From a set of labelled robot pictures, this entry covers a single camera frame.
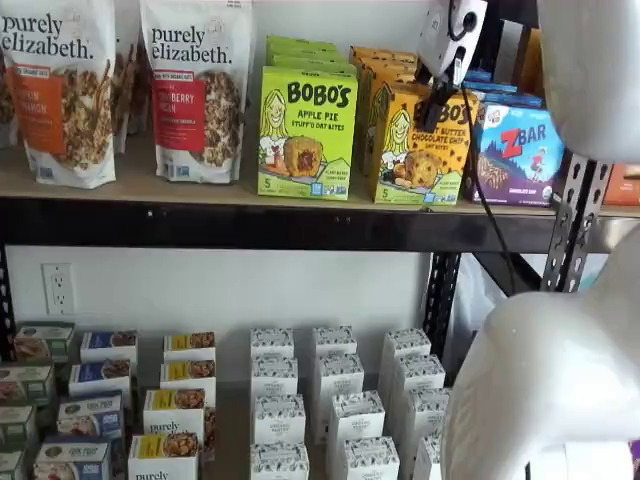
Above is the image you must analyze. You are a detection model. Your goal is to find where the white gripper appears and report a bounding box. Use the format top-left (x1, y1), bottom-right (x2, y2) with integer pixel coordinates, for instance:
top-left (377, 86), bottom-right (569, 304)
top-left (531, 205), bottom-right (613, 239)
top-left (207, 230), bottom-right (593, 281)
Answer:
top-left (413, 0), bottom-right (489, 134)

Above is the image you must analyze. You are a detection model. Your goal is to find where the yellow Bobo's peanut butter box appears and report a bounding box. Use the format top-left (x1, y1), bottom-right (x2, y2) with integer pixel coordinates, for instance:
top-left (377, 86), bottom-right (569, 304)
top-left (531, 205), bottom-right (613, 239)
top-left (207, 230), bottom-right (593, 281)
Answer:
top-left (360, 67), bottom-right (432, 177)
top-left (354, 53), bottom-right (420, 151)
top-left (372, 81), bottom-right (481, 206)
top-left (348, 45), bottom-right (419, 59)

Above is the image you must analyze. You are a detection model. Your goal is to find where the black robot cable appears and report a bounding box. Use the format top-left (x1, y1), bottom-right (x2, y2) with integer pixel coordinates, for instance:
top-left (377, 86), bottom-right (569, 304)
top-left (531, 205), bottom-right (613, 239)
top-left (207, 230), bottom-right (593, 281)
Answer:
top-left (446, 0), bottom-right (524, 294)

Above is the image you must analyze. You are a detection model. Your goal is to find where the wooden shelf board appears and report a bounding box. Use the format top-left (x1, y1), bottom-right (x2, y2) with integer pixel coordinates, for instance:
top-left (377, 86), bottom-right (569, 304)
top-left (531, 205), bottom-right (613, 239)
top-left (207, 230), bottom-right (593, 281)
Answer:
top-left (0, 132), bottom-right (571, 214)
top-left (599, 202), bottom-right (640, 219)

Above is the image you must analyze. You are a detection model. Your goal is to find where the yellow label granola box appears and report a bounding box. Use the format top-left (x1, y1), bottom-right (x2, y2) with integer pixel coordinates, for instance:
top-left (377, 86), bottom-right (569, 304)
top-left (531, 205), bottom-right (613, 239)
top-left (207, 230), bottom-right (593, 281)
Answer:
top-left (143, 388), bottom-right (217, 461)
top-left (159, 358), bottom-right (217, 394)
top-left (163, 331), bottom-right (217, 364)
top-left (128, 432), bottom-right (202, 480)

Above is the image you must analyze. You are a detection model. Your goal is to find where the green label granola box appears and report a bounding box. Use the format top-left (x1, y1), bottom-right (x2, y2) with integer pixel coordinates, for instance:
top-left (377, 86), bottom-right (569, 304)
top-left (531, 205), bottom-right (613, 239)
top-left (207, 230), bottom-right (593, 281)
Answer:
top-left (0, 363), bottom-right (56, 407)
top-left (0, 448), bottom-right (27, 480)
top-left (0, 403), bottom-right (39, 450)
top-left (13, 321), bottom-right (76, 365)

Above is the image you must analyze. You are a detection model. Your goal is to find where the green Bobo's apple pie box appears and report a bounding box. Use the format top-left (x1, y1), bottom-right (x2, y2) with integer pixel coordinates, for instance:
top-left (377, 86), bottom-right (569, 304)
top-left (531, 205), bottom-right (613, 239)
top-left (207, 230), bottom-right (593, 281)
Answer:
top-left (266, 43), bottom-right (349, 57)
top-left (268, 53), bottom-right (359, 69)
top-left (264, 34), bottom-right (339, 47)
top-left (257, 64), bottom-right (360, 201)

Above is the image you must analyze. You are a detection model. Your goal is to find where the purely elizabeth granola bag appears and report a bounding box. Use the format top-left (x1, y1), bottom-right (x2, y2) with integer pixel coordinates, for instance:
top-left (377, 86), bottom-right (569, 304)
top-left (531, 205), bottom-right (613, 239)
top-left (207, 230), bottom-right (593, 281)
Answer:
top-left (0, 47), bottom-right (21, 149)

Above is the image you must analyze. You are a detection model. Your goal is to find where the granola bag red label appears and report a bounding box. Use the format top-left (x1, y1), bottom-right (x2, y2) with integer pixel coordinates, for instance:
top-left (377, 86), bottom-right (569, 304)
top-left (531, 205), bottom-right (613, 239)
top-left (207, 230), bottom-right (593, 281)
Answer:
top-left (138, 0), bottom-right (259, 185)

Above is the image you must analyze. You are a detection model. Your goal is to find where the granola bag orange label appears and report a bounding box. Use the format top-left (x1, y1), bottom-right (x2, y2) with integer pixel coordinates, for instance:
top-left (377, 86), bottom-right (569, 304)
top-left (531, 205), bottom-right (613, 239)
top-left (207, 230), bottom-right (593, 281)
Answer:
top-left (0, 0), bottom-right (119, 190)

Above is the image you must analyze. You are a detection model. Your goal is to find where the large orange snack box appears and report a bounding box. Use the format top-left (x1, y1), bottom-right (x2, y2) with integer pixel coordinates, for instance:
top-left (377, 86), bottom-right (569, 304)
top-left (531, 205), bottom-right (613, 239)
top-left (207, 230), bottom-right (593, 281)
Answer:
top-left (602, 162), bottom-right (640, 206)

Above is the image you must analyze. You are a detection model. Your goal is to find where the white wall outlet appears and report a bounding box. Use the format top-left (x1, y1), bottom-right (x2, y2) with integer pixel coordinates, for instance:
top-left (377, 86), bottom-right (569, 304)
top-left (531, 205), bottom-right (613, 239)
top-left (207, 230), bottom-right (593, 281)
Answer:
top-left (41, 262), bottom-right (76, 315)

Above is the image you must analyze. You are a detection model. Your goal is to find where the white patterned pantry box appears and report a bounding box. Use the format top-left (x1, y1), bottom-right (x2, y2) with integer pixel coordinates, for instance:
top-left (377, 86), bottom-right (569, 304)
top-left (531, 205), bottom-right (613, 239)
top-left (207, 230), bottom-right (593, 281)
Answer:
top-left (249, 442), bottom-right (311, 480)
top-left (250, 355), bottom-right (300, 399)
top-left (393, 353), bottom-right (447, 395)
top-left (317, 352), bottom-right (365, 397)
top-left (253, 393), bottom-right (307, 446)
top-left (403, 387), bottom-right (454, 437)
top-left (249, 327), bottom-right (296, 361)
top-left (412, 432), bottom-right (447, 480)
top-left (342, 435), bottom-right (401, 480)
top-left (327, 389), bottom-right (386, 444)
top-left (313, 324), bottom-right (359, 359)
top-left (382, 327), bottom-right (433, 362)

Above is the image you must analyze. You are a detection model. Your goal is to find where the white plastic sheet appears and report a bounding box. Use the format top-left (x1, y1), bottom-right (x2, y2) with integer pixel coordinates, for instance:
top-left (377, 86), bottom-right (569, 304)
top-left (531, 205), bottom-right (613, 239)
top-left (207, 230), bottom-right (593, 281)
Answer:
top-left (459, 253), bottom-right (507, 351)

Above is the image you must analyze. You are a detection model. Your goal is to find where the blue label granola box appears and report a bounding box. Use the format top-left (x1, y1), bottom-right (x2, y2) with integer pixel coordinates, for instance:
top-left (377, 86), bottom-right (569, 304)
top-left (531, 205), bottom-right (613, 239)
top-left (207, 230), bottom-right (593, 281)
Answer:
top-left (33, 437), bottom-right (114, 480)
top-left (68, 358), bottom-right (134, 401)
top-left (79, 329), bottom-right (139, 366)
top-left (56, 392), bottom-right (125, 442)

